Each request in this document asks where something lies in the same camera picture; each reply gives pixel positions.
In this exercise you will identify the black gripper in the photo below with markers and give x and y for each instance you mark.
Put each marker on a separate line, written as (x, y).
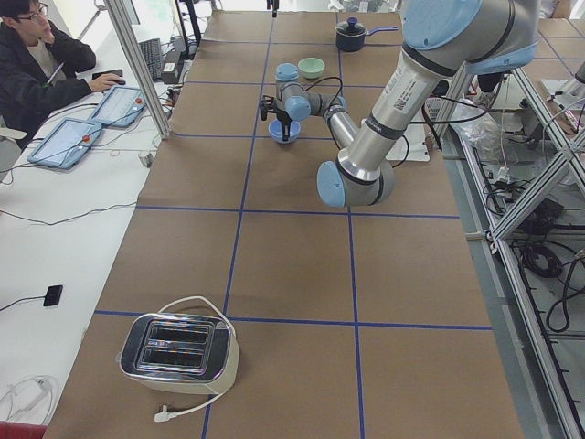
(284, 119)

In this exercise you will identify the green bowl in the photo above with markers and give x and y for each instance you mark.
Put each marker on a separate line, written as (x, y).
(311, 68)

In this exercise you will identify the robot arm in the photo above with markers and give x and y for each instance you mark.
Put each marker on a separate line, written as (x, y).
(439, 38)

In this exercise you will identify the dark blue saucepan with lid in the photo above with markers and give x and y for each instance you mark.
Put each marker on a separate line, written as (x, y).
(350, 35)

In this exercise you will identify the black keyboard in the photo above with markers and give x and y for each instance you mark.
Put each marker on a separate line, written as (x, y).
(153, 57)

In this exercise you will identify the far blue teach pendant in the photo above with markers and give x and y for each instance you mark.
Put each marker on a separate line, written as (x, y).
(120, 107)

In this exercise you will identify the blue teach pendant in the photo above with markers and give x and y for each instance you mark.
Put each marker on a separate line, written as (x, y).
(66, 144)
(120, 107)

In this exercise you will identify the crumpled clear plastic bag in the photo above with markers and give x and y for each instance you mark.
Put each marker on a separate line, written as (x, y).
(478, 130)

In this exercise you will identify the near blue teach pendant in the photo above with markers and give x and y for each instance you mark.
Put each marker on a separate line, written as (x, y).
(66, 144)

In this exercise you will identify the seated person in black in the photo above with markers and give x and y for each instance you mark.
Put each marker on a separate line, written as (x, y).
(39, 68)

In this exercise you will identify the white chrome toaster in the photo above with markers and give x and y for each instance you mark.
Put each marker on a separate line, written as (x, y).
(181, 353)

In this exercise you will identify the small black box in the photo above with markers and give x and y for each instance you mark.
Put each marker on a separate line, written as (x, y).
(53, 295)

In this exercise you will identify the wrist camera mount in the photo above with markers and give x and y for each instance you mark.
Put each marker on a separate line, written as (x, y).
(267, 105)

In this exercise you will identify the aluminium frame post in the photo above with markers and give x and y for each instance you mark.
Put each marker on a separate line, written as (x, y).
(122, 25)

